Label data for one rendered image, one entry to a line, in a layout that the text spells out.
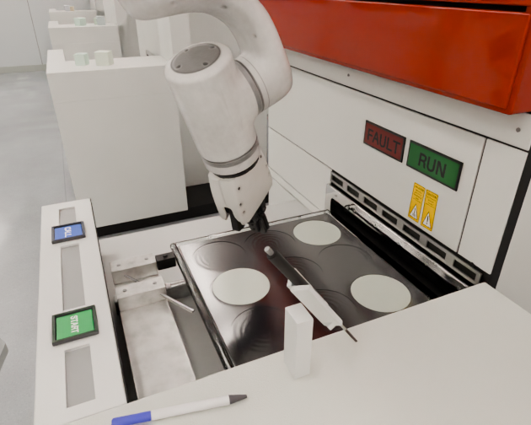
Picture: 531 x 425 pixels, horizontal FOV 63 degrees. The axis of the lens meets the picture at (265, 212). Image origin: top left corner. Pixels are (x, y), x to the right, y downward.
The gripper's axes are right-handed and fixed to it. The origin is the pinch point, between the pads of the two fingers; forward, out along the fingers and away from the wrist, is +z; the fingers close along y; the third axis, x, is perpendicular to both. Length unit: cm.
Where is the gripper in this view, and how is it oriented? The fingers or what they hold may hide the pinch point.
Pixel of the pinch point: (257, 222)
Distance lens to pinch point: 73.8
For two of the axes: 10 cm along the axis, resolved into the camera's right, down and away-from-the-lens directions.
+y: -4.6, 7.4, -4.9
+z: 2.1, 6.2, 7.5
